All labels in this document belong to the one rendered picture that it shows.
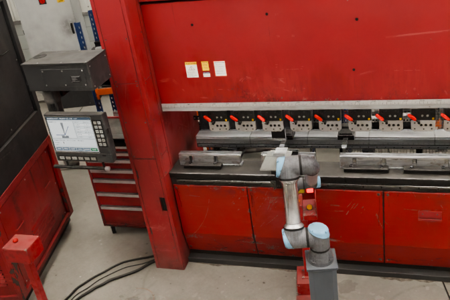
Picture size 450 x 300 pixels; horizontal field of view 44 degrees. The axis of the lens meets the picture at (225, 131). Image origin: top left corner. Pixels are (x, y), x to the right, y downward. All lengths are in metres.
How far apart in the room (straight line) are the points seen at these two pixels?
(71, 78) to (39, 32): 4.59
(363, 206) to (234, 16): 1.60
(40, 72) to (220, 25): 1.21
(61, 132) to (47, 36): 4.41
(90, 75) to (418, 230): 2.45
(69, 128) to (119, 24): 0.76
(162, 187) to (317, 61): 1.50
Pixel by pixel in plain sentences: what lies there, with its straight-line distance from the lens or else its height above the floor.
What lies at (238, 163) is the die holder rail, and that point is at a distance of 4.15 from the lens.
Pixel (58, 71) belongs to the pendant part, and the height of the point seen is 1.89.
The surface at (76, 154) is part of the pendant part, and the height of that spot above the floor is 1.30.
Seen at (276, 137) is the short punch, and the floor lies 1.11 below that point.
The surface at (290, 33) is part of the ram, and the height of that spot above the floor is 1.88.
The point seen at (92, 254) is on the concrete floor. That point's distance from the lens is 5.13.
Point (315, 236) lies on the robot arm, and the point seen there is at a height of 0.98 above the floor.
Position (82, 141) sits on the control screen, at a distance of 3.80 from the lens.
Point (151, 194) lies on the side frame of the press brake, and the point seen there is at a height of 0.74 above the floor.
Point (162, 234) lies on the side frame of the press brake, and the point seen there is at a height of 0.36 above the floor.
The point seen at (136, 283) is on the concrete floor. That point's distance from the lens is 4.67.
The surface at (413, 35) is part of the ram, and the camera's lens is 3.58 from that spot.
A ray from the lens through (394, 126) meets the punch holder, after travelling 3.81.
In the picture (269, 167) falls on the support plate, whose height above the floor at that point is 1.00.
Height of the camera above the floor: 2.93
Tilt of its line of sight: 26 degrees down
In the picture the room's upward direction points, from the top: 9 degrees counter-clockwise
